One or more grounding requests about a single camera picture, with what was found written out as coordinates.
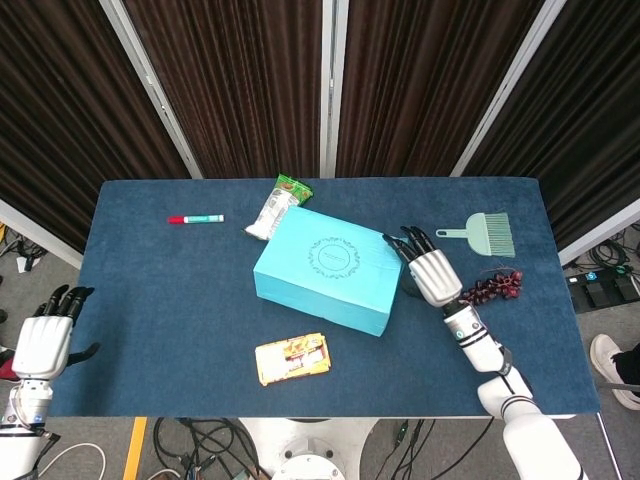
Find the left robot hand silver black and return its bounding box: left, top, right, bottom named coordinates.
left=10, top=283, right=101, bottom=382

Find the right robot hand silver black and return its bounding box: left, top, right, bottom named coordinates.
left=382, top=225, right=464, bottom=309

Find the light blue shoe box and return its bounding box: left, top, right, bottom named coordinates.
left=252, top=206, right=404, bottom=339

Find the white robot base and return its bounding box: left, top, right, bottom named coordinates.
left=239, top=417, right=381, bottom=480

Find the dark red grape bunch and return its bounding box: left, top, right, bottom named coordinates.
left=457, top=268, right=525, bottom=307

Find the pale green hand brush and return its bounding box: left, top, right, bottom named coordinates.
left=434, top=212, right=517, bottom=259

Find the blue table mat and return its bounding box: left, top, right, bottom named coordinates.
left=44, top=177, right=601, bottom=419

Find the yellow floor tape strip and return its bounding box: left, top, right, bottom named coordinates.
left=122, top=417, right=149, bottom=480

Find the yellow snack pack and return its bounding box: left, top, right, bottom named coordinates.
left=254, top=332, right=333, bottom=387

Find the green white snack bag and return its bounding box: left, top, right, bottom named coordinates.
left=243, top=173, right=313, bottom=244

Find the white sneaker of person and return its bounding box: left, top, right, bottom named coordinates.
left=589, top=333, right=640, bottom=412

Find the dark brown curtain panel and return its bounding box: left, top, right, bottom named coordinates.
left=462, top=0, right=640, bottom=251
left=122, top=0, right=324, bottom=180
left=0, top=0, right=194, bottom=254
left=335, top=0, right=546, bottom=179

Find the red green marker pen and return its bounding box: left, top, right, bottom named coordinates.
left=167, top=214, right=225, bottom=225

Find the black floor cable tangle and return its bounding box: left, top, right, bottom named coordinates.
left=587, top=232, right=640, bottom=276
left=0, top=224, right=49, bottom=274

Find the white frame rail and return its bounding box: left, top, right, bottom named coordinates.
left=0, top=199, right=84, bottom=270
left=557, top=197, right=640, bottom=266

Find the white floor cable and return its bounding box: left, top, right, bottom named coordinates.
left=29, top=442, right=107, bottom=480

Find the black floor cable bundle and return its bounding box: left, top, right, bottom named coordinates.
left=152, top=417, right=264, bottom=480

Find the white frame post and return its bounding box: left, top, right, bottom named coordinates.
left=449, top=0, right=570, bottom=177
left=98, top=0, right=205, bottom=180
left=319, top=0, right=350, bottom=179

